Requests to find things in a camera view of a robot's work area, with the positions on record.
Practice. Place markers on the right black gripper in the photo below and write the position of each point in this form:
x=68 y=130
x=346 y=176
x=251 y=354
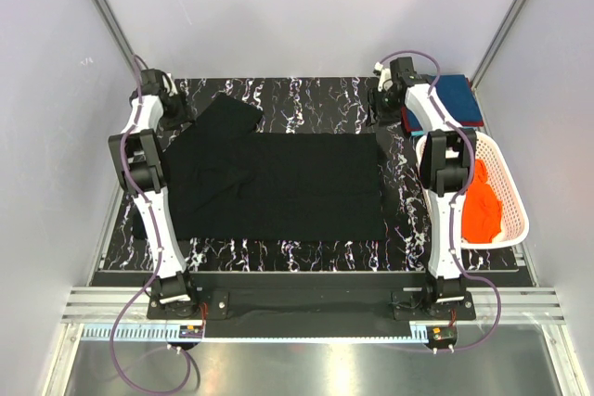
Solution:
x=376 y=113

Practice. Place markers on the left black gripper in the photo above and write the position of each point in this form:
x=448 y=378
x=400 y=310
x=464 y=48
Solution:
x=184 y=115

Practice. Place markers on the black t shirt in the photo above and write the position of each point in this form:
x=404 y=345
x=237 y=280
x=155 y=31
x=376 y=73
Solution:
x=226 y=180

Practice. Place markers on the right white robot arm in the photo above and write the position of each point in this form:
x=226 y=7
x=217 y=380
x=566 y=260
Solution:
x=446 y=170

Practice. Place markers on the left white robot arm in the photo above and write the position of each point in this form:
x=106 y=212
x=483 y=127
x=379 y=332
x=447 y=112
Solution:
x=142 y=173

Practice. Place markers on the black marble pattern mat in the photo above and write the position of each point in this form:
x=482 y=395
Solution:
x=320 y=105

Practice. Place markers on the orange t shirt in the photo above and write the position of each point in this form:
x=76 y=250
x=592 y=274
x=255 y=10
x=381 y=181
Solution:
x=482 y=212

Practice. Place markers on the white plastic laundry basket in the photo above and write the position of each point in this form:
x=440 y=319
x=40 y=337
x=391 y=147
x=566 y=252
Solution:
x=514 y=225

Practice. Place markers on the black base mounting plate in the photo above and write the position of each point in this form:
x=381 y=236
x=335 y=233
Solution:
x=403 y=285

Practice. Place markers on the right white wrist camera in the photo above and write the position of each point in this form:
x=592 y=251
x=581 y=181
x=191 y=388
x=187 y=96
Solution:
x=384 y=77

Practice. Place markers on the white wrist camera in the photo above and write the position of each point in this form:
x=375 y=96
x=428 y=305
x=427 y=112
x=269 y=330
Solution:
x=168 y=82
x=384 y=77

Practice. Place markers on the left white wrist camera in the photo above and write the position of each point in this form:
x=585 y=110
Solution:
x=168 y=82

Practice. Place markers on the left aluminium frame post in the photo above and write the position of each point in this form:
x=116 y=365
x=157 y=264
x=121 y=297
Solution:
x=117 y=34

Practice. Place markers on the aluminium frame post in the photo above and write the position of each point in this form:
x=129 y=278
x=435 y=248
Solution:
x=117 y=34
x=505 y=27

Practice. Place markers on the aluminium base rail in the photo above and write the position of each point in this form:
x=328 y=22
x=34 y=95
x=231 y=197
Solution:
x=102 y=304

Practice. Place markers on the right aluminium frame post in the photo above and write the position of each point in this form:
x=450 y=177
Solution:
x=505 y=27

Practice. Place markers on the slotted cable duct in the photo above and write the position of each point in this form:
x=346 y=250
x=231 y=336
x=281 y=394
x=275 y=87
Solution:
x=397 y=334

